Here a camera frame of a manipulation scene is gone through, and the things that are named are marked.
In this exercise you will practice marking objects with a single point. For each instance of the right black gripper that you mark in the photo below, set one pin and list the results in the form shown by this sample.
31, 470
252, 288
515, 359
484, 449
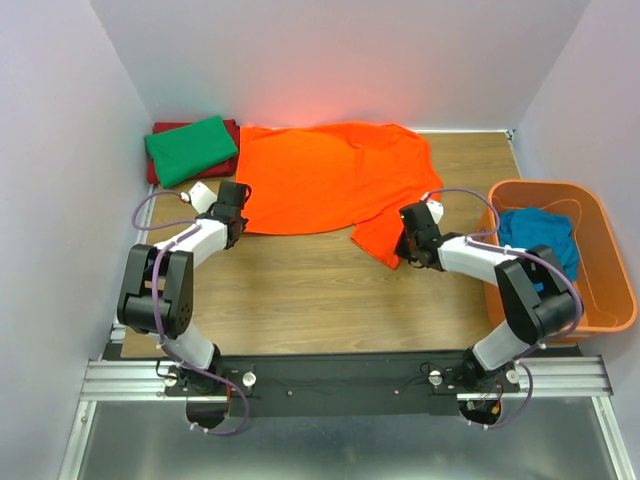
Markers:
401, 250

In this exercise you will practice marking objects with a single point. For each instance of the green folded t shirt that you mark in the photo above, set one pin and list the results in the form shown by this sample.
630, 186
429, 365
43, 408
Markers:
184, 152

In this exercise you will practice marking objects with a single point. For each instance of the blue crumpled t shirt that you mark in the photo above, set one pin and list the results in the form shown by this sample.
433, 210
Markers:
530, 227

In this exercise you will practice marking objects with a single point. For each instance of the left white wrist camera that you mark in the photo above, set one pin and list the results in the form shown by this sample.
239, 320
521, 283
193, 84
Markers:
200, 197

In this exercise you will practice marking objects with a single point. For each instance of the orange t shirt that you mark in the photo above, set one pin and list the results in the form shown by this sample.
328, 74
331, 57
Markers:
330, 177

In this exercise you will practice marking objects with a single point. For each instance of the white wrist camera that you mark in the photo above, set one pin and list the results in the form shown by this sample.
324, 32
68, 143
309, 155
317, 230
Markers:
436, 210
200, 197

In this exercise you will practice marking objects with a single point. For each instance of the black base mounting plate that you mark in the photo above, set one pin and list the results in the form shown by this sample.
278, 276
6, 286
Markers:
437, 383

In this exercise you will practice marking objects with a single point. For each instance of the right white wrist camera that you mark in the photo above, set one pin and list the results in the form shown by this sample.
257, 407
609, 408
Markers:
436, 210

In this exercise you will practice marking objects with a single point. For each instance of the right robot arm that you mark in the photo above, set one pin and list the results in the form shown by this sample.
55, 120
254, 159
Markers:
538, 300

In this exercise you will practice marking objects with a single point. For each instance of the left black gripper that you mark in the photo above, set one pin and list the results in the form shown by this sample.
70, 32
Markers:
211, 209

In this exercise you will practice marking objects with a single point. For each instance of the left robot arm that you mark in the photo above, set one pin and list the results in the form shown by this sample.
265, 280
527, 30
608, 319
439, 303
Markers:
156, 298

